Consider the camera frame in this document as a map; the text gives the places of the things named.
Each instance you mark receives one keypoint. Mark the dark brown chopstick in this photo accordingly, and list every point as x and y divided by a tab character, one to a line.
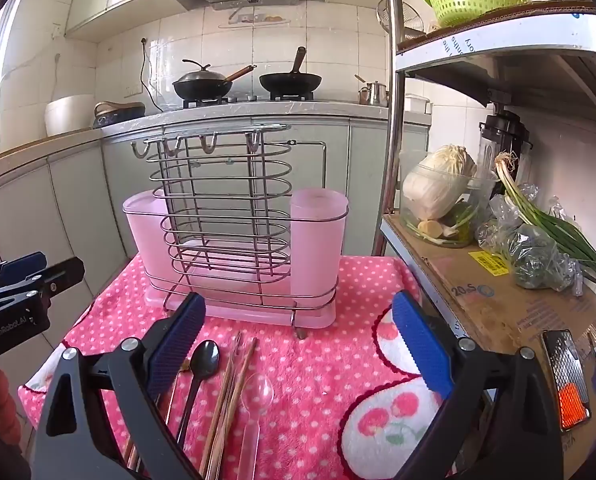
234	355
223	395

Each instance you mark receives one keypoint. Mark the plastic bag of greens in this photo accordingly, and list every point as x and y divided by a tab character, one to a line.
527	255

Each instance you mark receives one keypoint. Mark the pink cylindrical utensil cup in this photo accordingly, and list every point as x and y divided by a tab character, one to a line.
318	245

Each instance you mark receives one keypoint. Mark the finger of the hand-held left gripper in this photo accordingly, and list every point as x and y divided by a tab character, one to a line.
23	265
63	272

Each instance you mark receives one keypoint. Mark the clear plastic container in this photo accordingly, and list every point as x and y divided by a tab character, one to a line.
470	220

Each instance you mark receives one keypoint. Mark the napa cabbage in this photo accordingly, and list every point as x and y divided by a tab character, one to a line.
440	180

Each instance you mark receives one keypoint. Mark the light wooden chopstick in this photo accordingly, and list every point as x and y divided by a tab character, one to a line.
248	360
230	400

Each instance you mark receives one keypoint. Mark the black wok with lid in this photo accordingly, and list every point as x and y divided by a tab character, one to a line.
200	85

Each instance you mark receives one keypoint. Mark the gas stove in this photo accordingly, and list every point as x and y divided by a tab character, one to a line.
248	101

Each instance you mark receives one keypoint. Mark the metal mesh strainer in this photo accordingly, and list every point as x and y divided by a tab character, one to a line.
410	20

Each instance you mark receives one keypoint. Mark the steel kettle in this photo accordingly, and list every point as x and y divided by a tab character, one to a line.
372	94

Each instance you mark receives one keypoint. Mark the clear plastic spoon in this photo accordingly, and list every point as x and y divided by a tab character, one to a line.
258	395

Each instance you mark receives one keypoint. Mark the gold spoon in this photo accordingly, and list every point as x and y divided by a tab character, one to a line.
170	405

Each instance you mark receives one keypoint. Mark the black spoon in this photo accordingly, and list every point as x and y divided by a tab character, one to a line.
205	357

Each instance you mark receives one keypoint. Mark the kitchen counter cabinets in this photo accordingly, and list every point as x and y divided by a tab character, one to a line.
78	195

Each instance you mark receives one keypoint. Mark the metal shelf unit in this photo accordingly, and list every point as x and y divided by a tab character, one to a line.
502	40

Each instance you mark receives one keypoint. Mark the ginger piece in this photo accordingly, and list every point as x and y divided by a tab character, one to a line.
430	229

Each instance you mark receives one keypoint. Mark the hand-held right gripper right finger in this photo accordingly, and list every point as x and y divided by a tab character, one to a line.
422	347

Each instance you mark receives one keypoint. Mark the black blender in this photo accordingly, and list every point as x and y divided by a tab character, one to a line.
505	132

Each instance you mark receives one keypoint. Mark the pink drip tray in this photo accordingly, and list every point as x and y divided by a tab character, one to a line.
258	312

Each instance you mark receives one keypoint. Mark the brown rimmed basin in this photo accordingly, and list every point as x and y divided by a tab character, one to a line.
118	112

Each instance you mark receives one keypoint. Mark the pink utensil holder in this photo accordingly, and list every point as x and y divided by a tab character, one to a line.
145	240

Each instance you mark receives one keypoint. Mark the cardboard sheet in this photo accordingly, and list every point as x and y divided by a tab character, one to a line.
487	305

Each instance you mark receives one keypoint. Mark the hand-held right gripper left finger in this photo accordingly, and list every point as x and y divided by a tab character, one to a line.
178	342

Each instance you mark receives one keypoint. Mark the small white container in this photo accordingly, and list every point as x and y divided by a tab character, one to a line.
416	104

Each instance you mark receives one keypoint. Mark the green onions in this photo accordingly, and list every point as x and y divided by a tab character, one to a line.
552	220

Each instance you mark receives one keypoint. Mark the pink polka dot blanket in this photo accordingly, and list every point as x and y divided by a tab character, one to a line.
303	385

